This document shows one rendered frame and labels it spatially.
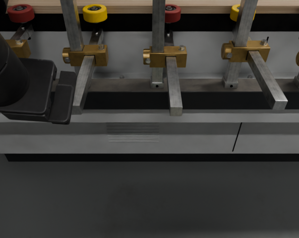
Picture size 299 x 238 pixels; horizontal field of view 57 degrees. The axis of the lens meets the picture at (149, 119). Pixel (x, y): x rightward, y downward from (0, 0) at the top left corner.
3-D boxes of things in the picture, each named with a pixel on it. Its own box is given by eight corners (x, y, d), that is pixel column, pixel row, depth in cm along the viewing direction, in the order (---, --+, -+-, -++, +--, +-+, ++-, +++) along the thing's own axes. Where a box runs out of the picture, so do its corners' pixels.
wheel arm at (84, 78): (82, 117, 69) (79, 104, 66) (69, 117, 69) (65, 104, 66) (103, 38, 101) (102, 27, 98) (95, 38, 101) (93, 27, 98)
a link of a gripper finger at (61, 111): (37, 91, 41) (11, 58, 32) (86, 95, 41) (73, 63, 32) (28, 136, 38) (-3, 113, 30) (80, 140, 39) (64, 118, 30)
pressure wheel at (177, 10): (153, 36, 101) (153, 4, 93) (172, 32, 103) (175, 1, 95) (161, 46, 95) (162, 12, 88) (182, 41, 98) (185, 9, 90)
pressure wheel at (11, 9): (14, 44, 96) (2, 11, 88) (21, 34, 102) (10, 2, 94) (37, 44, 96) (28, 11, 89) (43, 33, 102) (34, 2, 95)
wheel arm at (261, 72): (283, 113, 68) (289, 99, 65) (269, 113, 68) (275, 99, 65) (240, 34, 100) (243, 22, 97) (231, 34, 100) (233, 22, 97)
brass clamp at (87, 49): (106, 67, 87) (105, 53, 83) (63, 67, 87) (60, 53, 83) (109, 57, 91) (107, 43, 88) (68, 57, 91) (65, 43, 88)
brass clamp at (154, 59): (186, 68, 87) (187, 54, 84) (143, 68, 87) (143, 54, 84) (184, 58, 91) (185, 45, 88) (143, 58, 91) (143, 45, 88)
